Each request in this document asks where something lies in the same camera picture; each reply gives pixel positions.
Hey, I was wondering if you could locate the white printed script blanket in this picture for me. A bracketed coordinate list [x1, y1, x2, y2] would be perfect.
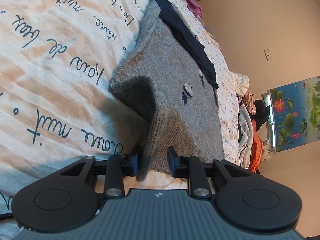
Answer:
[0, 0, 240, 230]

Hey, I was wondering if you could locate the black cloth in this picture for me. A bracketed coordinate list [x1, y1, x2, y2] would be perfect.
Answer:
[254, 99, 272, 133]

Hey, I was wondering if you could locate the light blue knit cloth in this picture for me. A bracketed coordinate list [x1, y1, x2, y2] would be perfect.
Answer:
[237, 105, 255, 153]

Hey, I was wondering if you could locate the white puffy jacket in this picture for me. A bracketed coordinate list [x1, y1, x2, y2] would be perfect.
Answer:
[229, 72, 250, 98]

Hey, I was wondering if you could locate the grey sweater with navy sleeves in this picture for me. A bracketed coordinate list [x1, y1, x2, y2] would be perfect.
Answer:
[109, 0, 225, 182]

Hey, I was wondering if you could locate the lotus flower curtain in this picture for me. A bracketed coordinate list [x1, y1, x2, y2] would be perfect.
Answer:
[261, 76, 320, 153]

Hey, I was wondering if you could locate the purple cloth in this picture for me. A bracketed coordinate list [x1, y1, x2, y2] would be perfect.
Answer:
[186, 0, 204, 18]

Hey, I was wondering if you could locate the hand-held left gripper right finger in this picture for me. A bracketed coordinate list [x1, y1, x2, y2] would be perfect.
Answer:
[167, 145, 250, 199]

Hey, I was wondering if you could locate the orange cloth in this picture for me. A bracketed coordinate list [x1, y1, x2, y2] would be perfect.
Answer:
[250, 120, 263, 171]

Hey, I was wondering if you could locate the black cable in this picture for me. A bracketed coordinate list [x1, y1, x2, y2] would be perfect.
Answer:
[239, 145, 258, 173]

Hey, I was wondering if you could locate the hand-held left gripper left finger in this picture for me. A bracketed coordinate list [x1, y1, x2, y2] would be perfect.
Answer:
[59, 145, 144, 199]

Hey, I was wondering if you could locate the pink cloth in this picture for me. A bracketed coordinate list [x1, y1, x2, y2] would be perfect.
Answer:
[241, 91, 258, 114]

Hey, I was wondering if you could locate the floral pillow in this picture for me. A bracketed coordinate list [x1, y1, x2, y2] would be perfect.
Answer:
[261, 138, 273, 159]

